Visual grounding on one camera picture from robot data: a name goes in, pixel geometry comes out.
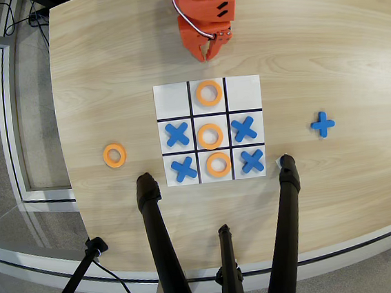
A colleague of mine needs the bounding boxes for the thin black stand pole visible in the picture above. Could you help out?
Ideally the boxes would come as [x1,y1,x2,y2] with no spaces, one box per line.
[34,235,113,293]

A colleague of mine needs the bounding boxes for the orange foam ring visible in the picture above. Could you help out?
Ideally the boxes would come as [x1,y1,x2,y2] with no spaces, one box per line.
[196,122,225,152]
[101,142,129,169]
[194,78,225,108]
[204,151,234,179]

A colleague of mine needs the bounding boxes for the black cable of stand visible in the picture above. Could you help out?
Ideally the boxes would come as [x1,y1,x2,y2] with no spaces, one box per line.
[91,252,141,293]

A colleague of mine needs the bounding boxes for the white tic-tac-toe board sheet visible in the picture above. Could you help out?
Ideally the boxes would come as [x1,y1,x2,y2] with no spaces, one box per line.
[152,74,270,188]

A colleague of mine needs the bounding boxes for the black floor cables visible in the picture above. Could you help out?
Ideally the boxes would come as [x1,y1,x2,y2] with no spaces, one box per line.
[0,0,52,51]

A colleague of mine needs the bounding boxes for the grey metal floor frame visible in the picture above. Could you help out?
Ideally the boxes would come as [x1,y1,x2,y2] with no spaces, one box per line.
[0,22,79,211]

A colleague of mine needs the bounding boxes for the thick black tripod leg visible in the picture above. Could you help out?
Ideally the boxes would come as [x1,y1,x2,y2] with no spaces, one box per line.
[250,152,312,293]
[134,169,199,293]

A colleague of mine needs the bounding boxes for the short black tripod leg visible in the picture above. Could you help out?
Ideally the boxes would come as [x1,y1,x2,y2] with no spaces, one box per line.
[210,222,247,293]

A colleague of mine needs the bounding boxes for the blue foam cross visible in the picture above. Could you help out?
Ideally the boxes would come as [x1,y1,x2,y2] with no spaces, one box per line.
[239,148,267,175]
[163,121,191,149]
[170,155,199,184]
[230,116,259,143]
[309,110,337,140]

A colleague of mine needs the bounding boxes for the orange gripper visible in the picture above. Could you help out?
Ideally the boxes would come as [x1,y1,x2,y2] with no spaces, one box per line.
[177,10,237,65]

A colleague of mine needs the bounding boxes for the white and black robot wires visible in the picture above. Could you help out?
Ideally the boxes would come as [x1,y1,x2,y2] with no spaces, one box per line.
[171,0,228,44]

